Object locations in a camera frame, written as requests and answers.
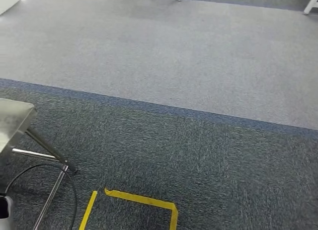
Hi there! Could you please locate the stainless steel workbench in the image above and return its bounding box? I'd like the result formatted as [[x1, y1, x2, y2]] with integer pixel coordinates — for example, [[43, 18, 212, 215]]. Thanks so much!
[[0, 97, 78, 230]]

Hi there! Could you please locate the yellow floor tape corner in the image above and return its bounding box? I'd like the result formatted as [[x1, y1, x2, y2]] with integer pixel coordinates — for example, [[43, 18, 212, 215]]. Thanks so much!
[[104, 188, 178, 230]]

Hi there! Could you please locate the yellow floor tape strip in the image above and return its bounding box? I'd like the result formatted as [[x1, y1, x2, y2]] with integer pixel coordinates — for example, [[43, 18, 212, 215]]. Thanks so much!
[[79, 190, 98, 230]]

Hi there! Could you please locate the white furniture leg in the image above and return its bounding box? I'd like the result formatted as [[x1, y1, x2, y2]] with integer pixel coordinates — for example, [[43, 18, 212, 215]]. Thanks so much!
[[303, 0, 318, 15]]

